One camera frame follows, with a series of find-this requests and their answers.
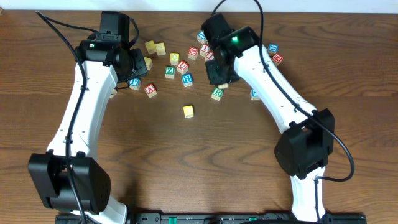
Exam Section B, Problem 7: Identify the blue H block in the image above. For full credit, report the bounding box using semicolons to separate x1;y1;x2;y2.
182;73;193;88

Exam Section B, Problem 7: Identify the green Z block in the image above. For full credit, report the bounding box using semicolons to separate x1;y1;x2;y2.
165;66;175;79

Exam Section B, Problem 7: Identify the yellow s block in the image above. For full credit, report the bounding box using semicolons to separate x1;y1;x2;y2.
144;57;153;70
155;42;166;56

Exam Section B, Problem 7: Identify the green R block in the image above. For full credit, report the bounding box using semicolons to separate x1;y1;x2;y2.
211;87;224;101

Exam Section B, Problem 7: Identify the blue P block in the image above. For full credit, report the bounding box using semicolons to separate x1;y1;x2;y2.
129;78;142;91

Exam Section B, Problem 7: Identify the yellow K block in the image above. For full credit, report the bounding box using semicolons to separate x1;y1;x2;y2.
109;89;118;98

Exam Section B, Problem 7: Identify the red E block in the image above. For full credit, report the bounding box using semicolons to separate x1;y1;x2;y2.
187;47;199;60

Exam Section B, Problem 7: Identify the red I block lower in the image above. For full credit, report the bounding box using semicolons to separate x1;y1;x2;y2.
205;51;214;61

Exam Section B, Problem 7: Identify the blue L block top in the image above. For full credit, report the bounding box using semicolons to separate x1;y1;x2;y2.
197;30;207;44

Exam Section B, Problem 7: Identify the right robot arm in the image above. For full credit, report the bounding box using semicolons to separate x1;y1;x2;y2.
201;13;335;222

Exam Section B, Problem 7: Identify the blue T block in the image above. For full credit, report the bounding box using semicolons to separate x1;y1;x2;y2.
250;89;260;101

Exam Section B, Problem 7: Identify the red U block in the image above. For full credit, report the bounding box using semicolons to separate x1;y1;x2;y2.
176;60;189;75

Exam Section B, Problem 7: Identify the yellow block top left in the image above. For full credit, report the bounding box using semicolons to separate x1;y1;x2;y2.
145;40;156;54

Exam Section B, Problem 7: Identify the red I block upper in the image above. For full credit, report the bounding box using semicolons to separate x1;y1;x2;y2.
200;44;210;57

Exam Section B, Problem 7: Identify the yellow o block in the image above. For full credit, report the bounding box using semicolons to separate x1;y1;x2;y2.
170;52;180;65
218;83;229;90

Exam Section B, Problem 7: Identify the yellow S block top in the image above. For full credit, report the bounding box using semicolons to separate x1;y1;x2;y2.
155;42;166;56

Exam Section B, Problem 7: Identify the red A block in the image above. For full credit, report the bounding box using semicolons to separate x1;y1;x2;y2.
144;83;157;98

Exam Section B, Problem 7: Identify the yellow C block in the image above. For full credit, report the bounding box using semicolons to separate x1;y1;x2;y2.
183;105;194;118

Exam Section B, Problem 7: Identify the yellow S block left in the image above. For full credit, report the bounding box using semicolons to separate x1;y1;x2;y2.
144;57;153;70

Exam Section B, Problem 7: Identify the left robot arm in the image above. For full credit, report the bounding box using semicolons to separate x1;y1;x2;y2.
28;11;147;223

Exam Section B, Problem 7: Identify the red i block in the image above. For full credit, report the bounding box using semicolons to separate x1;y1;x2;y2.
205;51;214;61
200;44;210;57

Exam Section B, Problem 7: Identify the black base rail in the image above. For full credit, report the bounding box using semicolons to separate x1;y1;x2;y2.
55;212;368;224

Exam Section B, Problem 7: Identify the blue D block right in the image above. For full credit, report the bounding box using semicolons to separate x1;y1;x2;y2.
267;44;279;55

